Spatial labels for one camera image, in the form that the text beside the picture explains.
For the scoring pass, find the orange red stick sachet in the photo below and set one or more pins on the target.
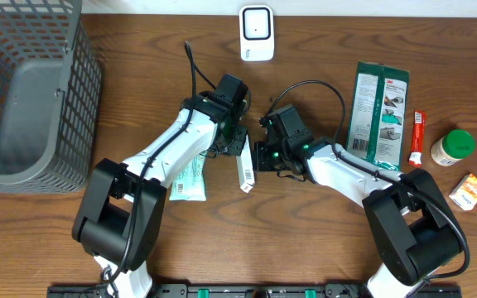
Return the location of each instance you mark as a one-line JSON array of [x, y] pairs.
[[415, 158]]

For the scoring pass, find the green lid jar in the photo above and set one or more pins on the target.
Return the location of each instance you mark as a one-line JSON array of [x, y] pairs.
[[455, 146]]

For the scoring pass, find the white barcode scanner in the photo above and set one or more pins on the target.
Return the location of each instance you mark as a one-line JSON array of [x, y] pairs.
[[257, 40]]

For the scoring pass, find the light teal wipes packet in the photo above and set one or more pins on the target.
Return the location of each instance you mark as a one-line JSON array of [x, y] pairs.
[[189, 185]]

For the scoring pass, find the orange small box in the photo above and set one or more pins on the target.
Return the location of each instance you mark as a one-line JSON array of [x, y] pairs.
[[465, 193]]

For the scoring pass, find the white green carton box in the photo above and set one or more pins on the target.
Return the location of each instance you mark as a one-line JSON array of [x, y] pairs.
[[245, 168]]

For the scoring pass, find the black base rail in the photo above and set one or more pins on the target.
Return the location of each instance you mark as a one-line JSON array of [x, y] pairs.
[[331, 290]]

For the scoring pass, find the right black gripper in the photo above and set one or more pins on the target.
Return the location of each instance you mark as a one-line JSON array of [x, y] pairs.
[[261, 160]]

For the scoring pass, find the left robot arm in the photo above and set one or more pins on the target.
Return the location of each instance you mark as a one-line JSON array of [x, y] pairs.
[[119, 218]]

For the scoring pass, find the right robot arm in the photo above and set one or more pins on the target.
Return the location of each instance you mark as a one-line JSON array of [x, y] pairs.
[[413, 227]]

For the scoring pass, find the grey plastic mesh basket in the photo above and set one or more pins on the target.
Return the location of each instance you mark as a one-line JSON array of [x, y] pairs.
[[50, 87]]

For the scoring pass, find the green white package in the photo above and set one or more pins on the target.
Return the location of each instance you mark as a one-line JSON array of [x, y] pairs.
[[378, 115]]

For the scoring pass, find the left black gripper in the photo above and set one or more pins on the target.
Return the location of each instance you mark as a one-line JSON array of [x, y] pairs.
[[237, 151]]

